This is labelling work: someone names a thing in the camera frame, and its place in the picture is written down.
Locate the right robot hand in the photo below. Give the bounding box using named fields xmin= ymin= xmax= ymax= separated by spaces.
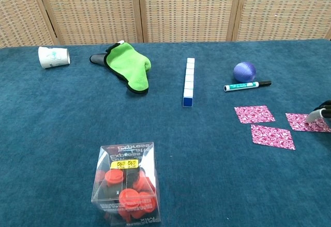
xmin=306 ymin=100 xmax=331 ymax=124

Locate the teal marker with black cap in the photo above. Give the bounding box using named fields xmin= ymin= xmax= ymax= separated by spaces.
xmin=223 ymin=80 xmax=272 ymax=93

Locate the purple ball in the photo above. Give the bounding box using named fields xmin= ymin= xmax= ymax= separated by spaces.
xmin=233 ymin=61 xmax=257 ymax=83

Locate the white and blue block bar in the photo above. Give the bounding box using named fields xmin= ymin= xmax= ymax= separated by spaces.
xmin=182 ymin=57 xmax=195 ymax=108

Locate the woven folding screen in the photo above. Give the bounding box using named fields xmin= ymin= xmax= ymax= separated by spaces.
xmin=0 ymin=0 xmax=331 ymax=48

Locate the green cleaning mitt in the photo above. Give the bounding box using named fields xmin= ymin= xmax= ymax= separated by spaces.
xmin=89 ymin=40 xmax=152 ymax=95

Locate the clear box of red caps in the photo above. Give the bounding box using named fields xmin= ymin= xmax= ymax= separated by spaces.
xmin=91 ymin=141 xmax=161 ymax=225

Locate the white paper cup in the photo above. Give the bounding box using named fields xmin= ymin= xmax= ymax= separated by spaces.
xmin=38 ymin=46 xmax=71 ymax=69

